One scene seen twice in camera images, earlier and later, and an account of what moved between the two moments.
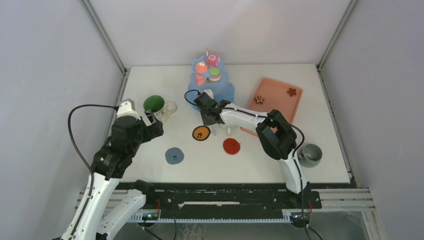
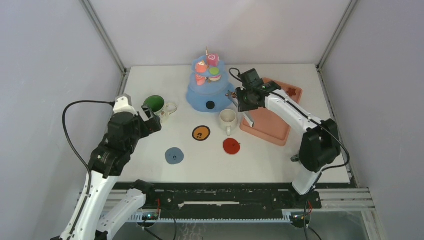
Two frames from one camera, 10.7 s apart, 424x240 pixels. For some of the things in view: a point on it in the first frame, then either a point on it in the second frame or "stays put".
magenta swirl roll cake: [213, 59] stays put
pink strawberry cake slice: [200, 81] stays put
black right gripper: [206, 122] to [243, 106]
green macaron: [214, 71] stays put
